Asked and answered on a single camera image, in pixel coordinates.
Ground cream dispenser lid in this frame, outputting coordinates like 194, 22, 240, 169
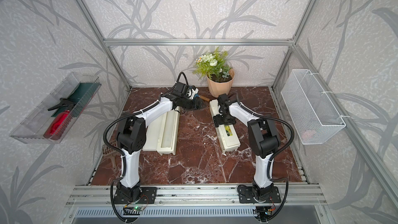
209, 100, 240, 155

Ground cream dispenser base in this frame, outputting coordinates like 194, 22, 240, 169
143, 107, 180, 155

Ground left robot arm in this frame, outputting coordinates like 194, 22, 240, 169
116, 82, 203, 195

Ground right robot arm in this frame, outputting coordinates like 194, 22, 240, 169
215, 94, 281, 201

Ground blue hand rake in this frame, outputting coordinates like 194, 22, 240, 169
194, 88, 210, 102

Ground pink flower pot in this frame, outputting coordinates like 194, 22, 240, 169
207, 69, 235, 98

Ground green artificial plant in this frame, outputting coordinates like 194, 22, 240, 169
193, 48, 232, 83

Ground brown slotted scoop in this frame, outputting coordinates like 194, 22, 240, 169
103, 145, 118, 172

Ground green folded cloth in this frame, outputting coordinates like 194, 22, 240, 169
52, 83, 101, 118

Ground red spray bottle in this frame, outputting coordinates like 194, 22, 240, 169
44, 98, 76, 141

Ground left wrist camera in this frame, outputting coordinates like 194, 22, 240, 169
187, 86, 199, 100

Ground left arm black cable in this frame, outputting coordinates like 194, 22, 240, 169
102, 71, 190, 223

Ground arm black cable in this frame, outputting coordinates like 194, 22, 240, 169
102, 71, 190, 223
226, 92, 295, 222

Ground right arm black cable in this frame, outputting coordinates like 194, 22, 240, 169
226, 92, 295, 222

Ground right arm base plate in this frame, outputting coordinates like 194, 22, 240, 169
237, 184, 282, 204

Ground white wire basket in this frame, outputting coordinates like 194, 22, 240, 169
281, 69, 346, 145

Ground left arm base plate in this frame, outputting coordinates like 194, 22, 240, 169
114, 187, 157, 204

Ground clear plastic wall tray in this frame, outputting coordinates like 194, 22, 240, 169
10, 73, 102, 144

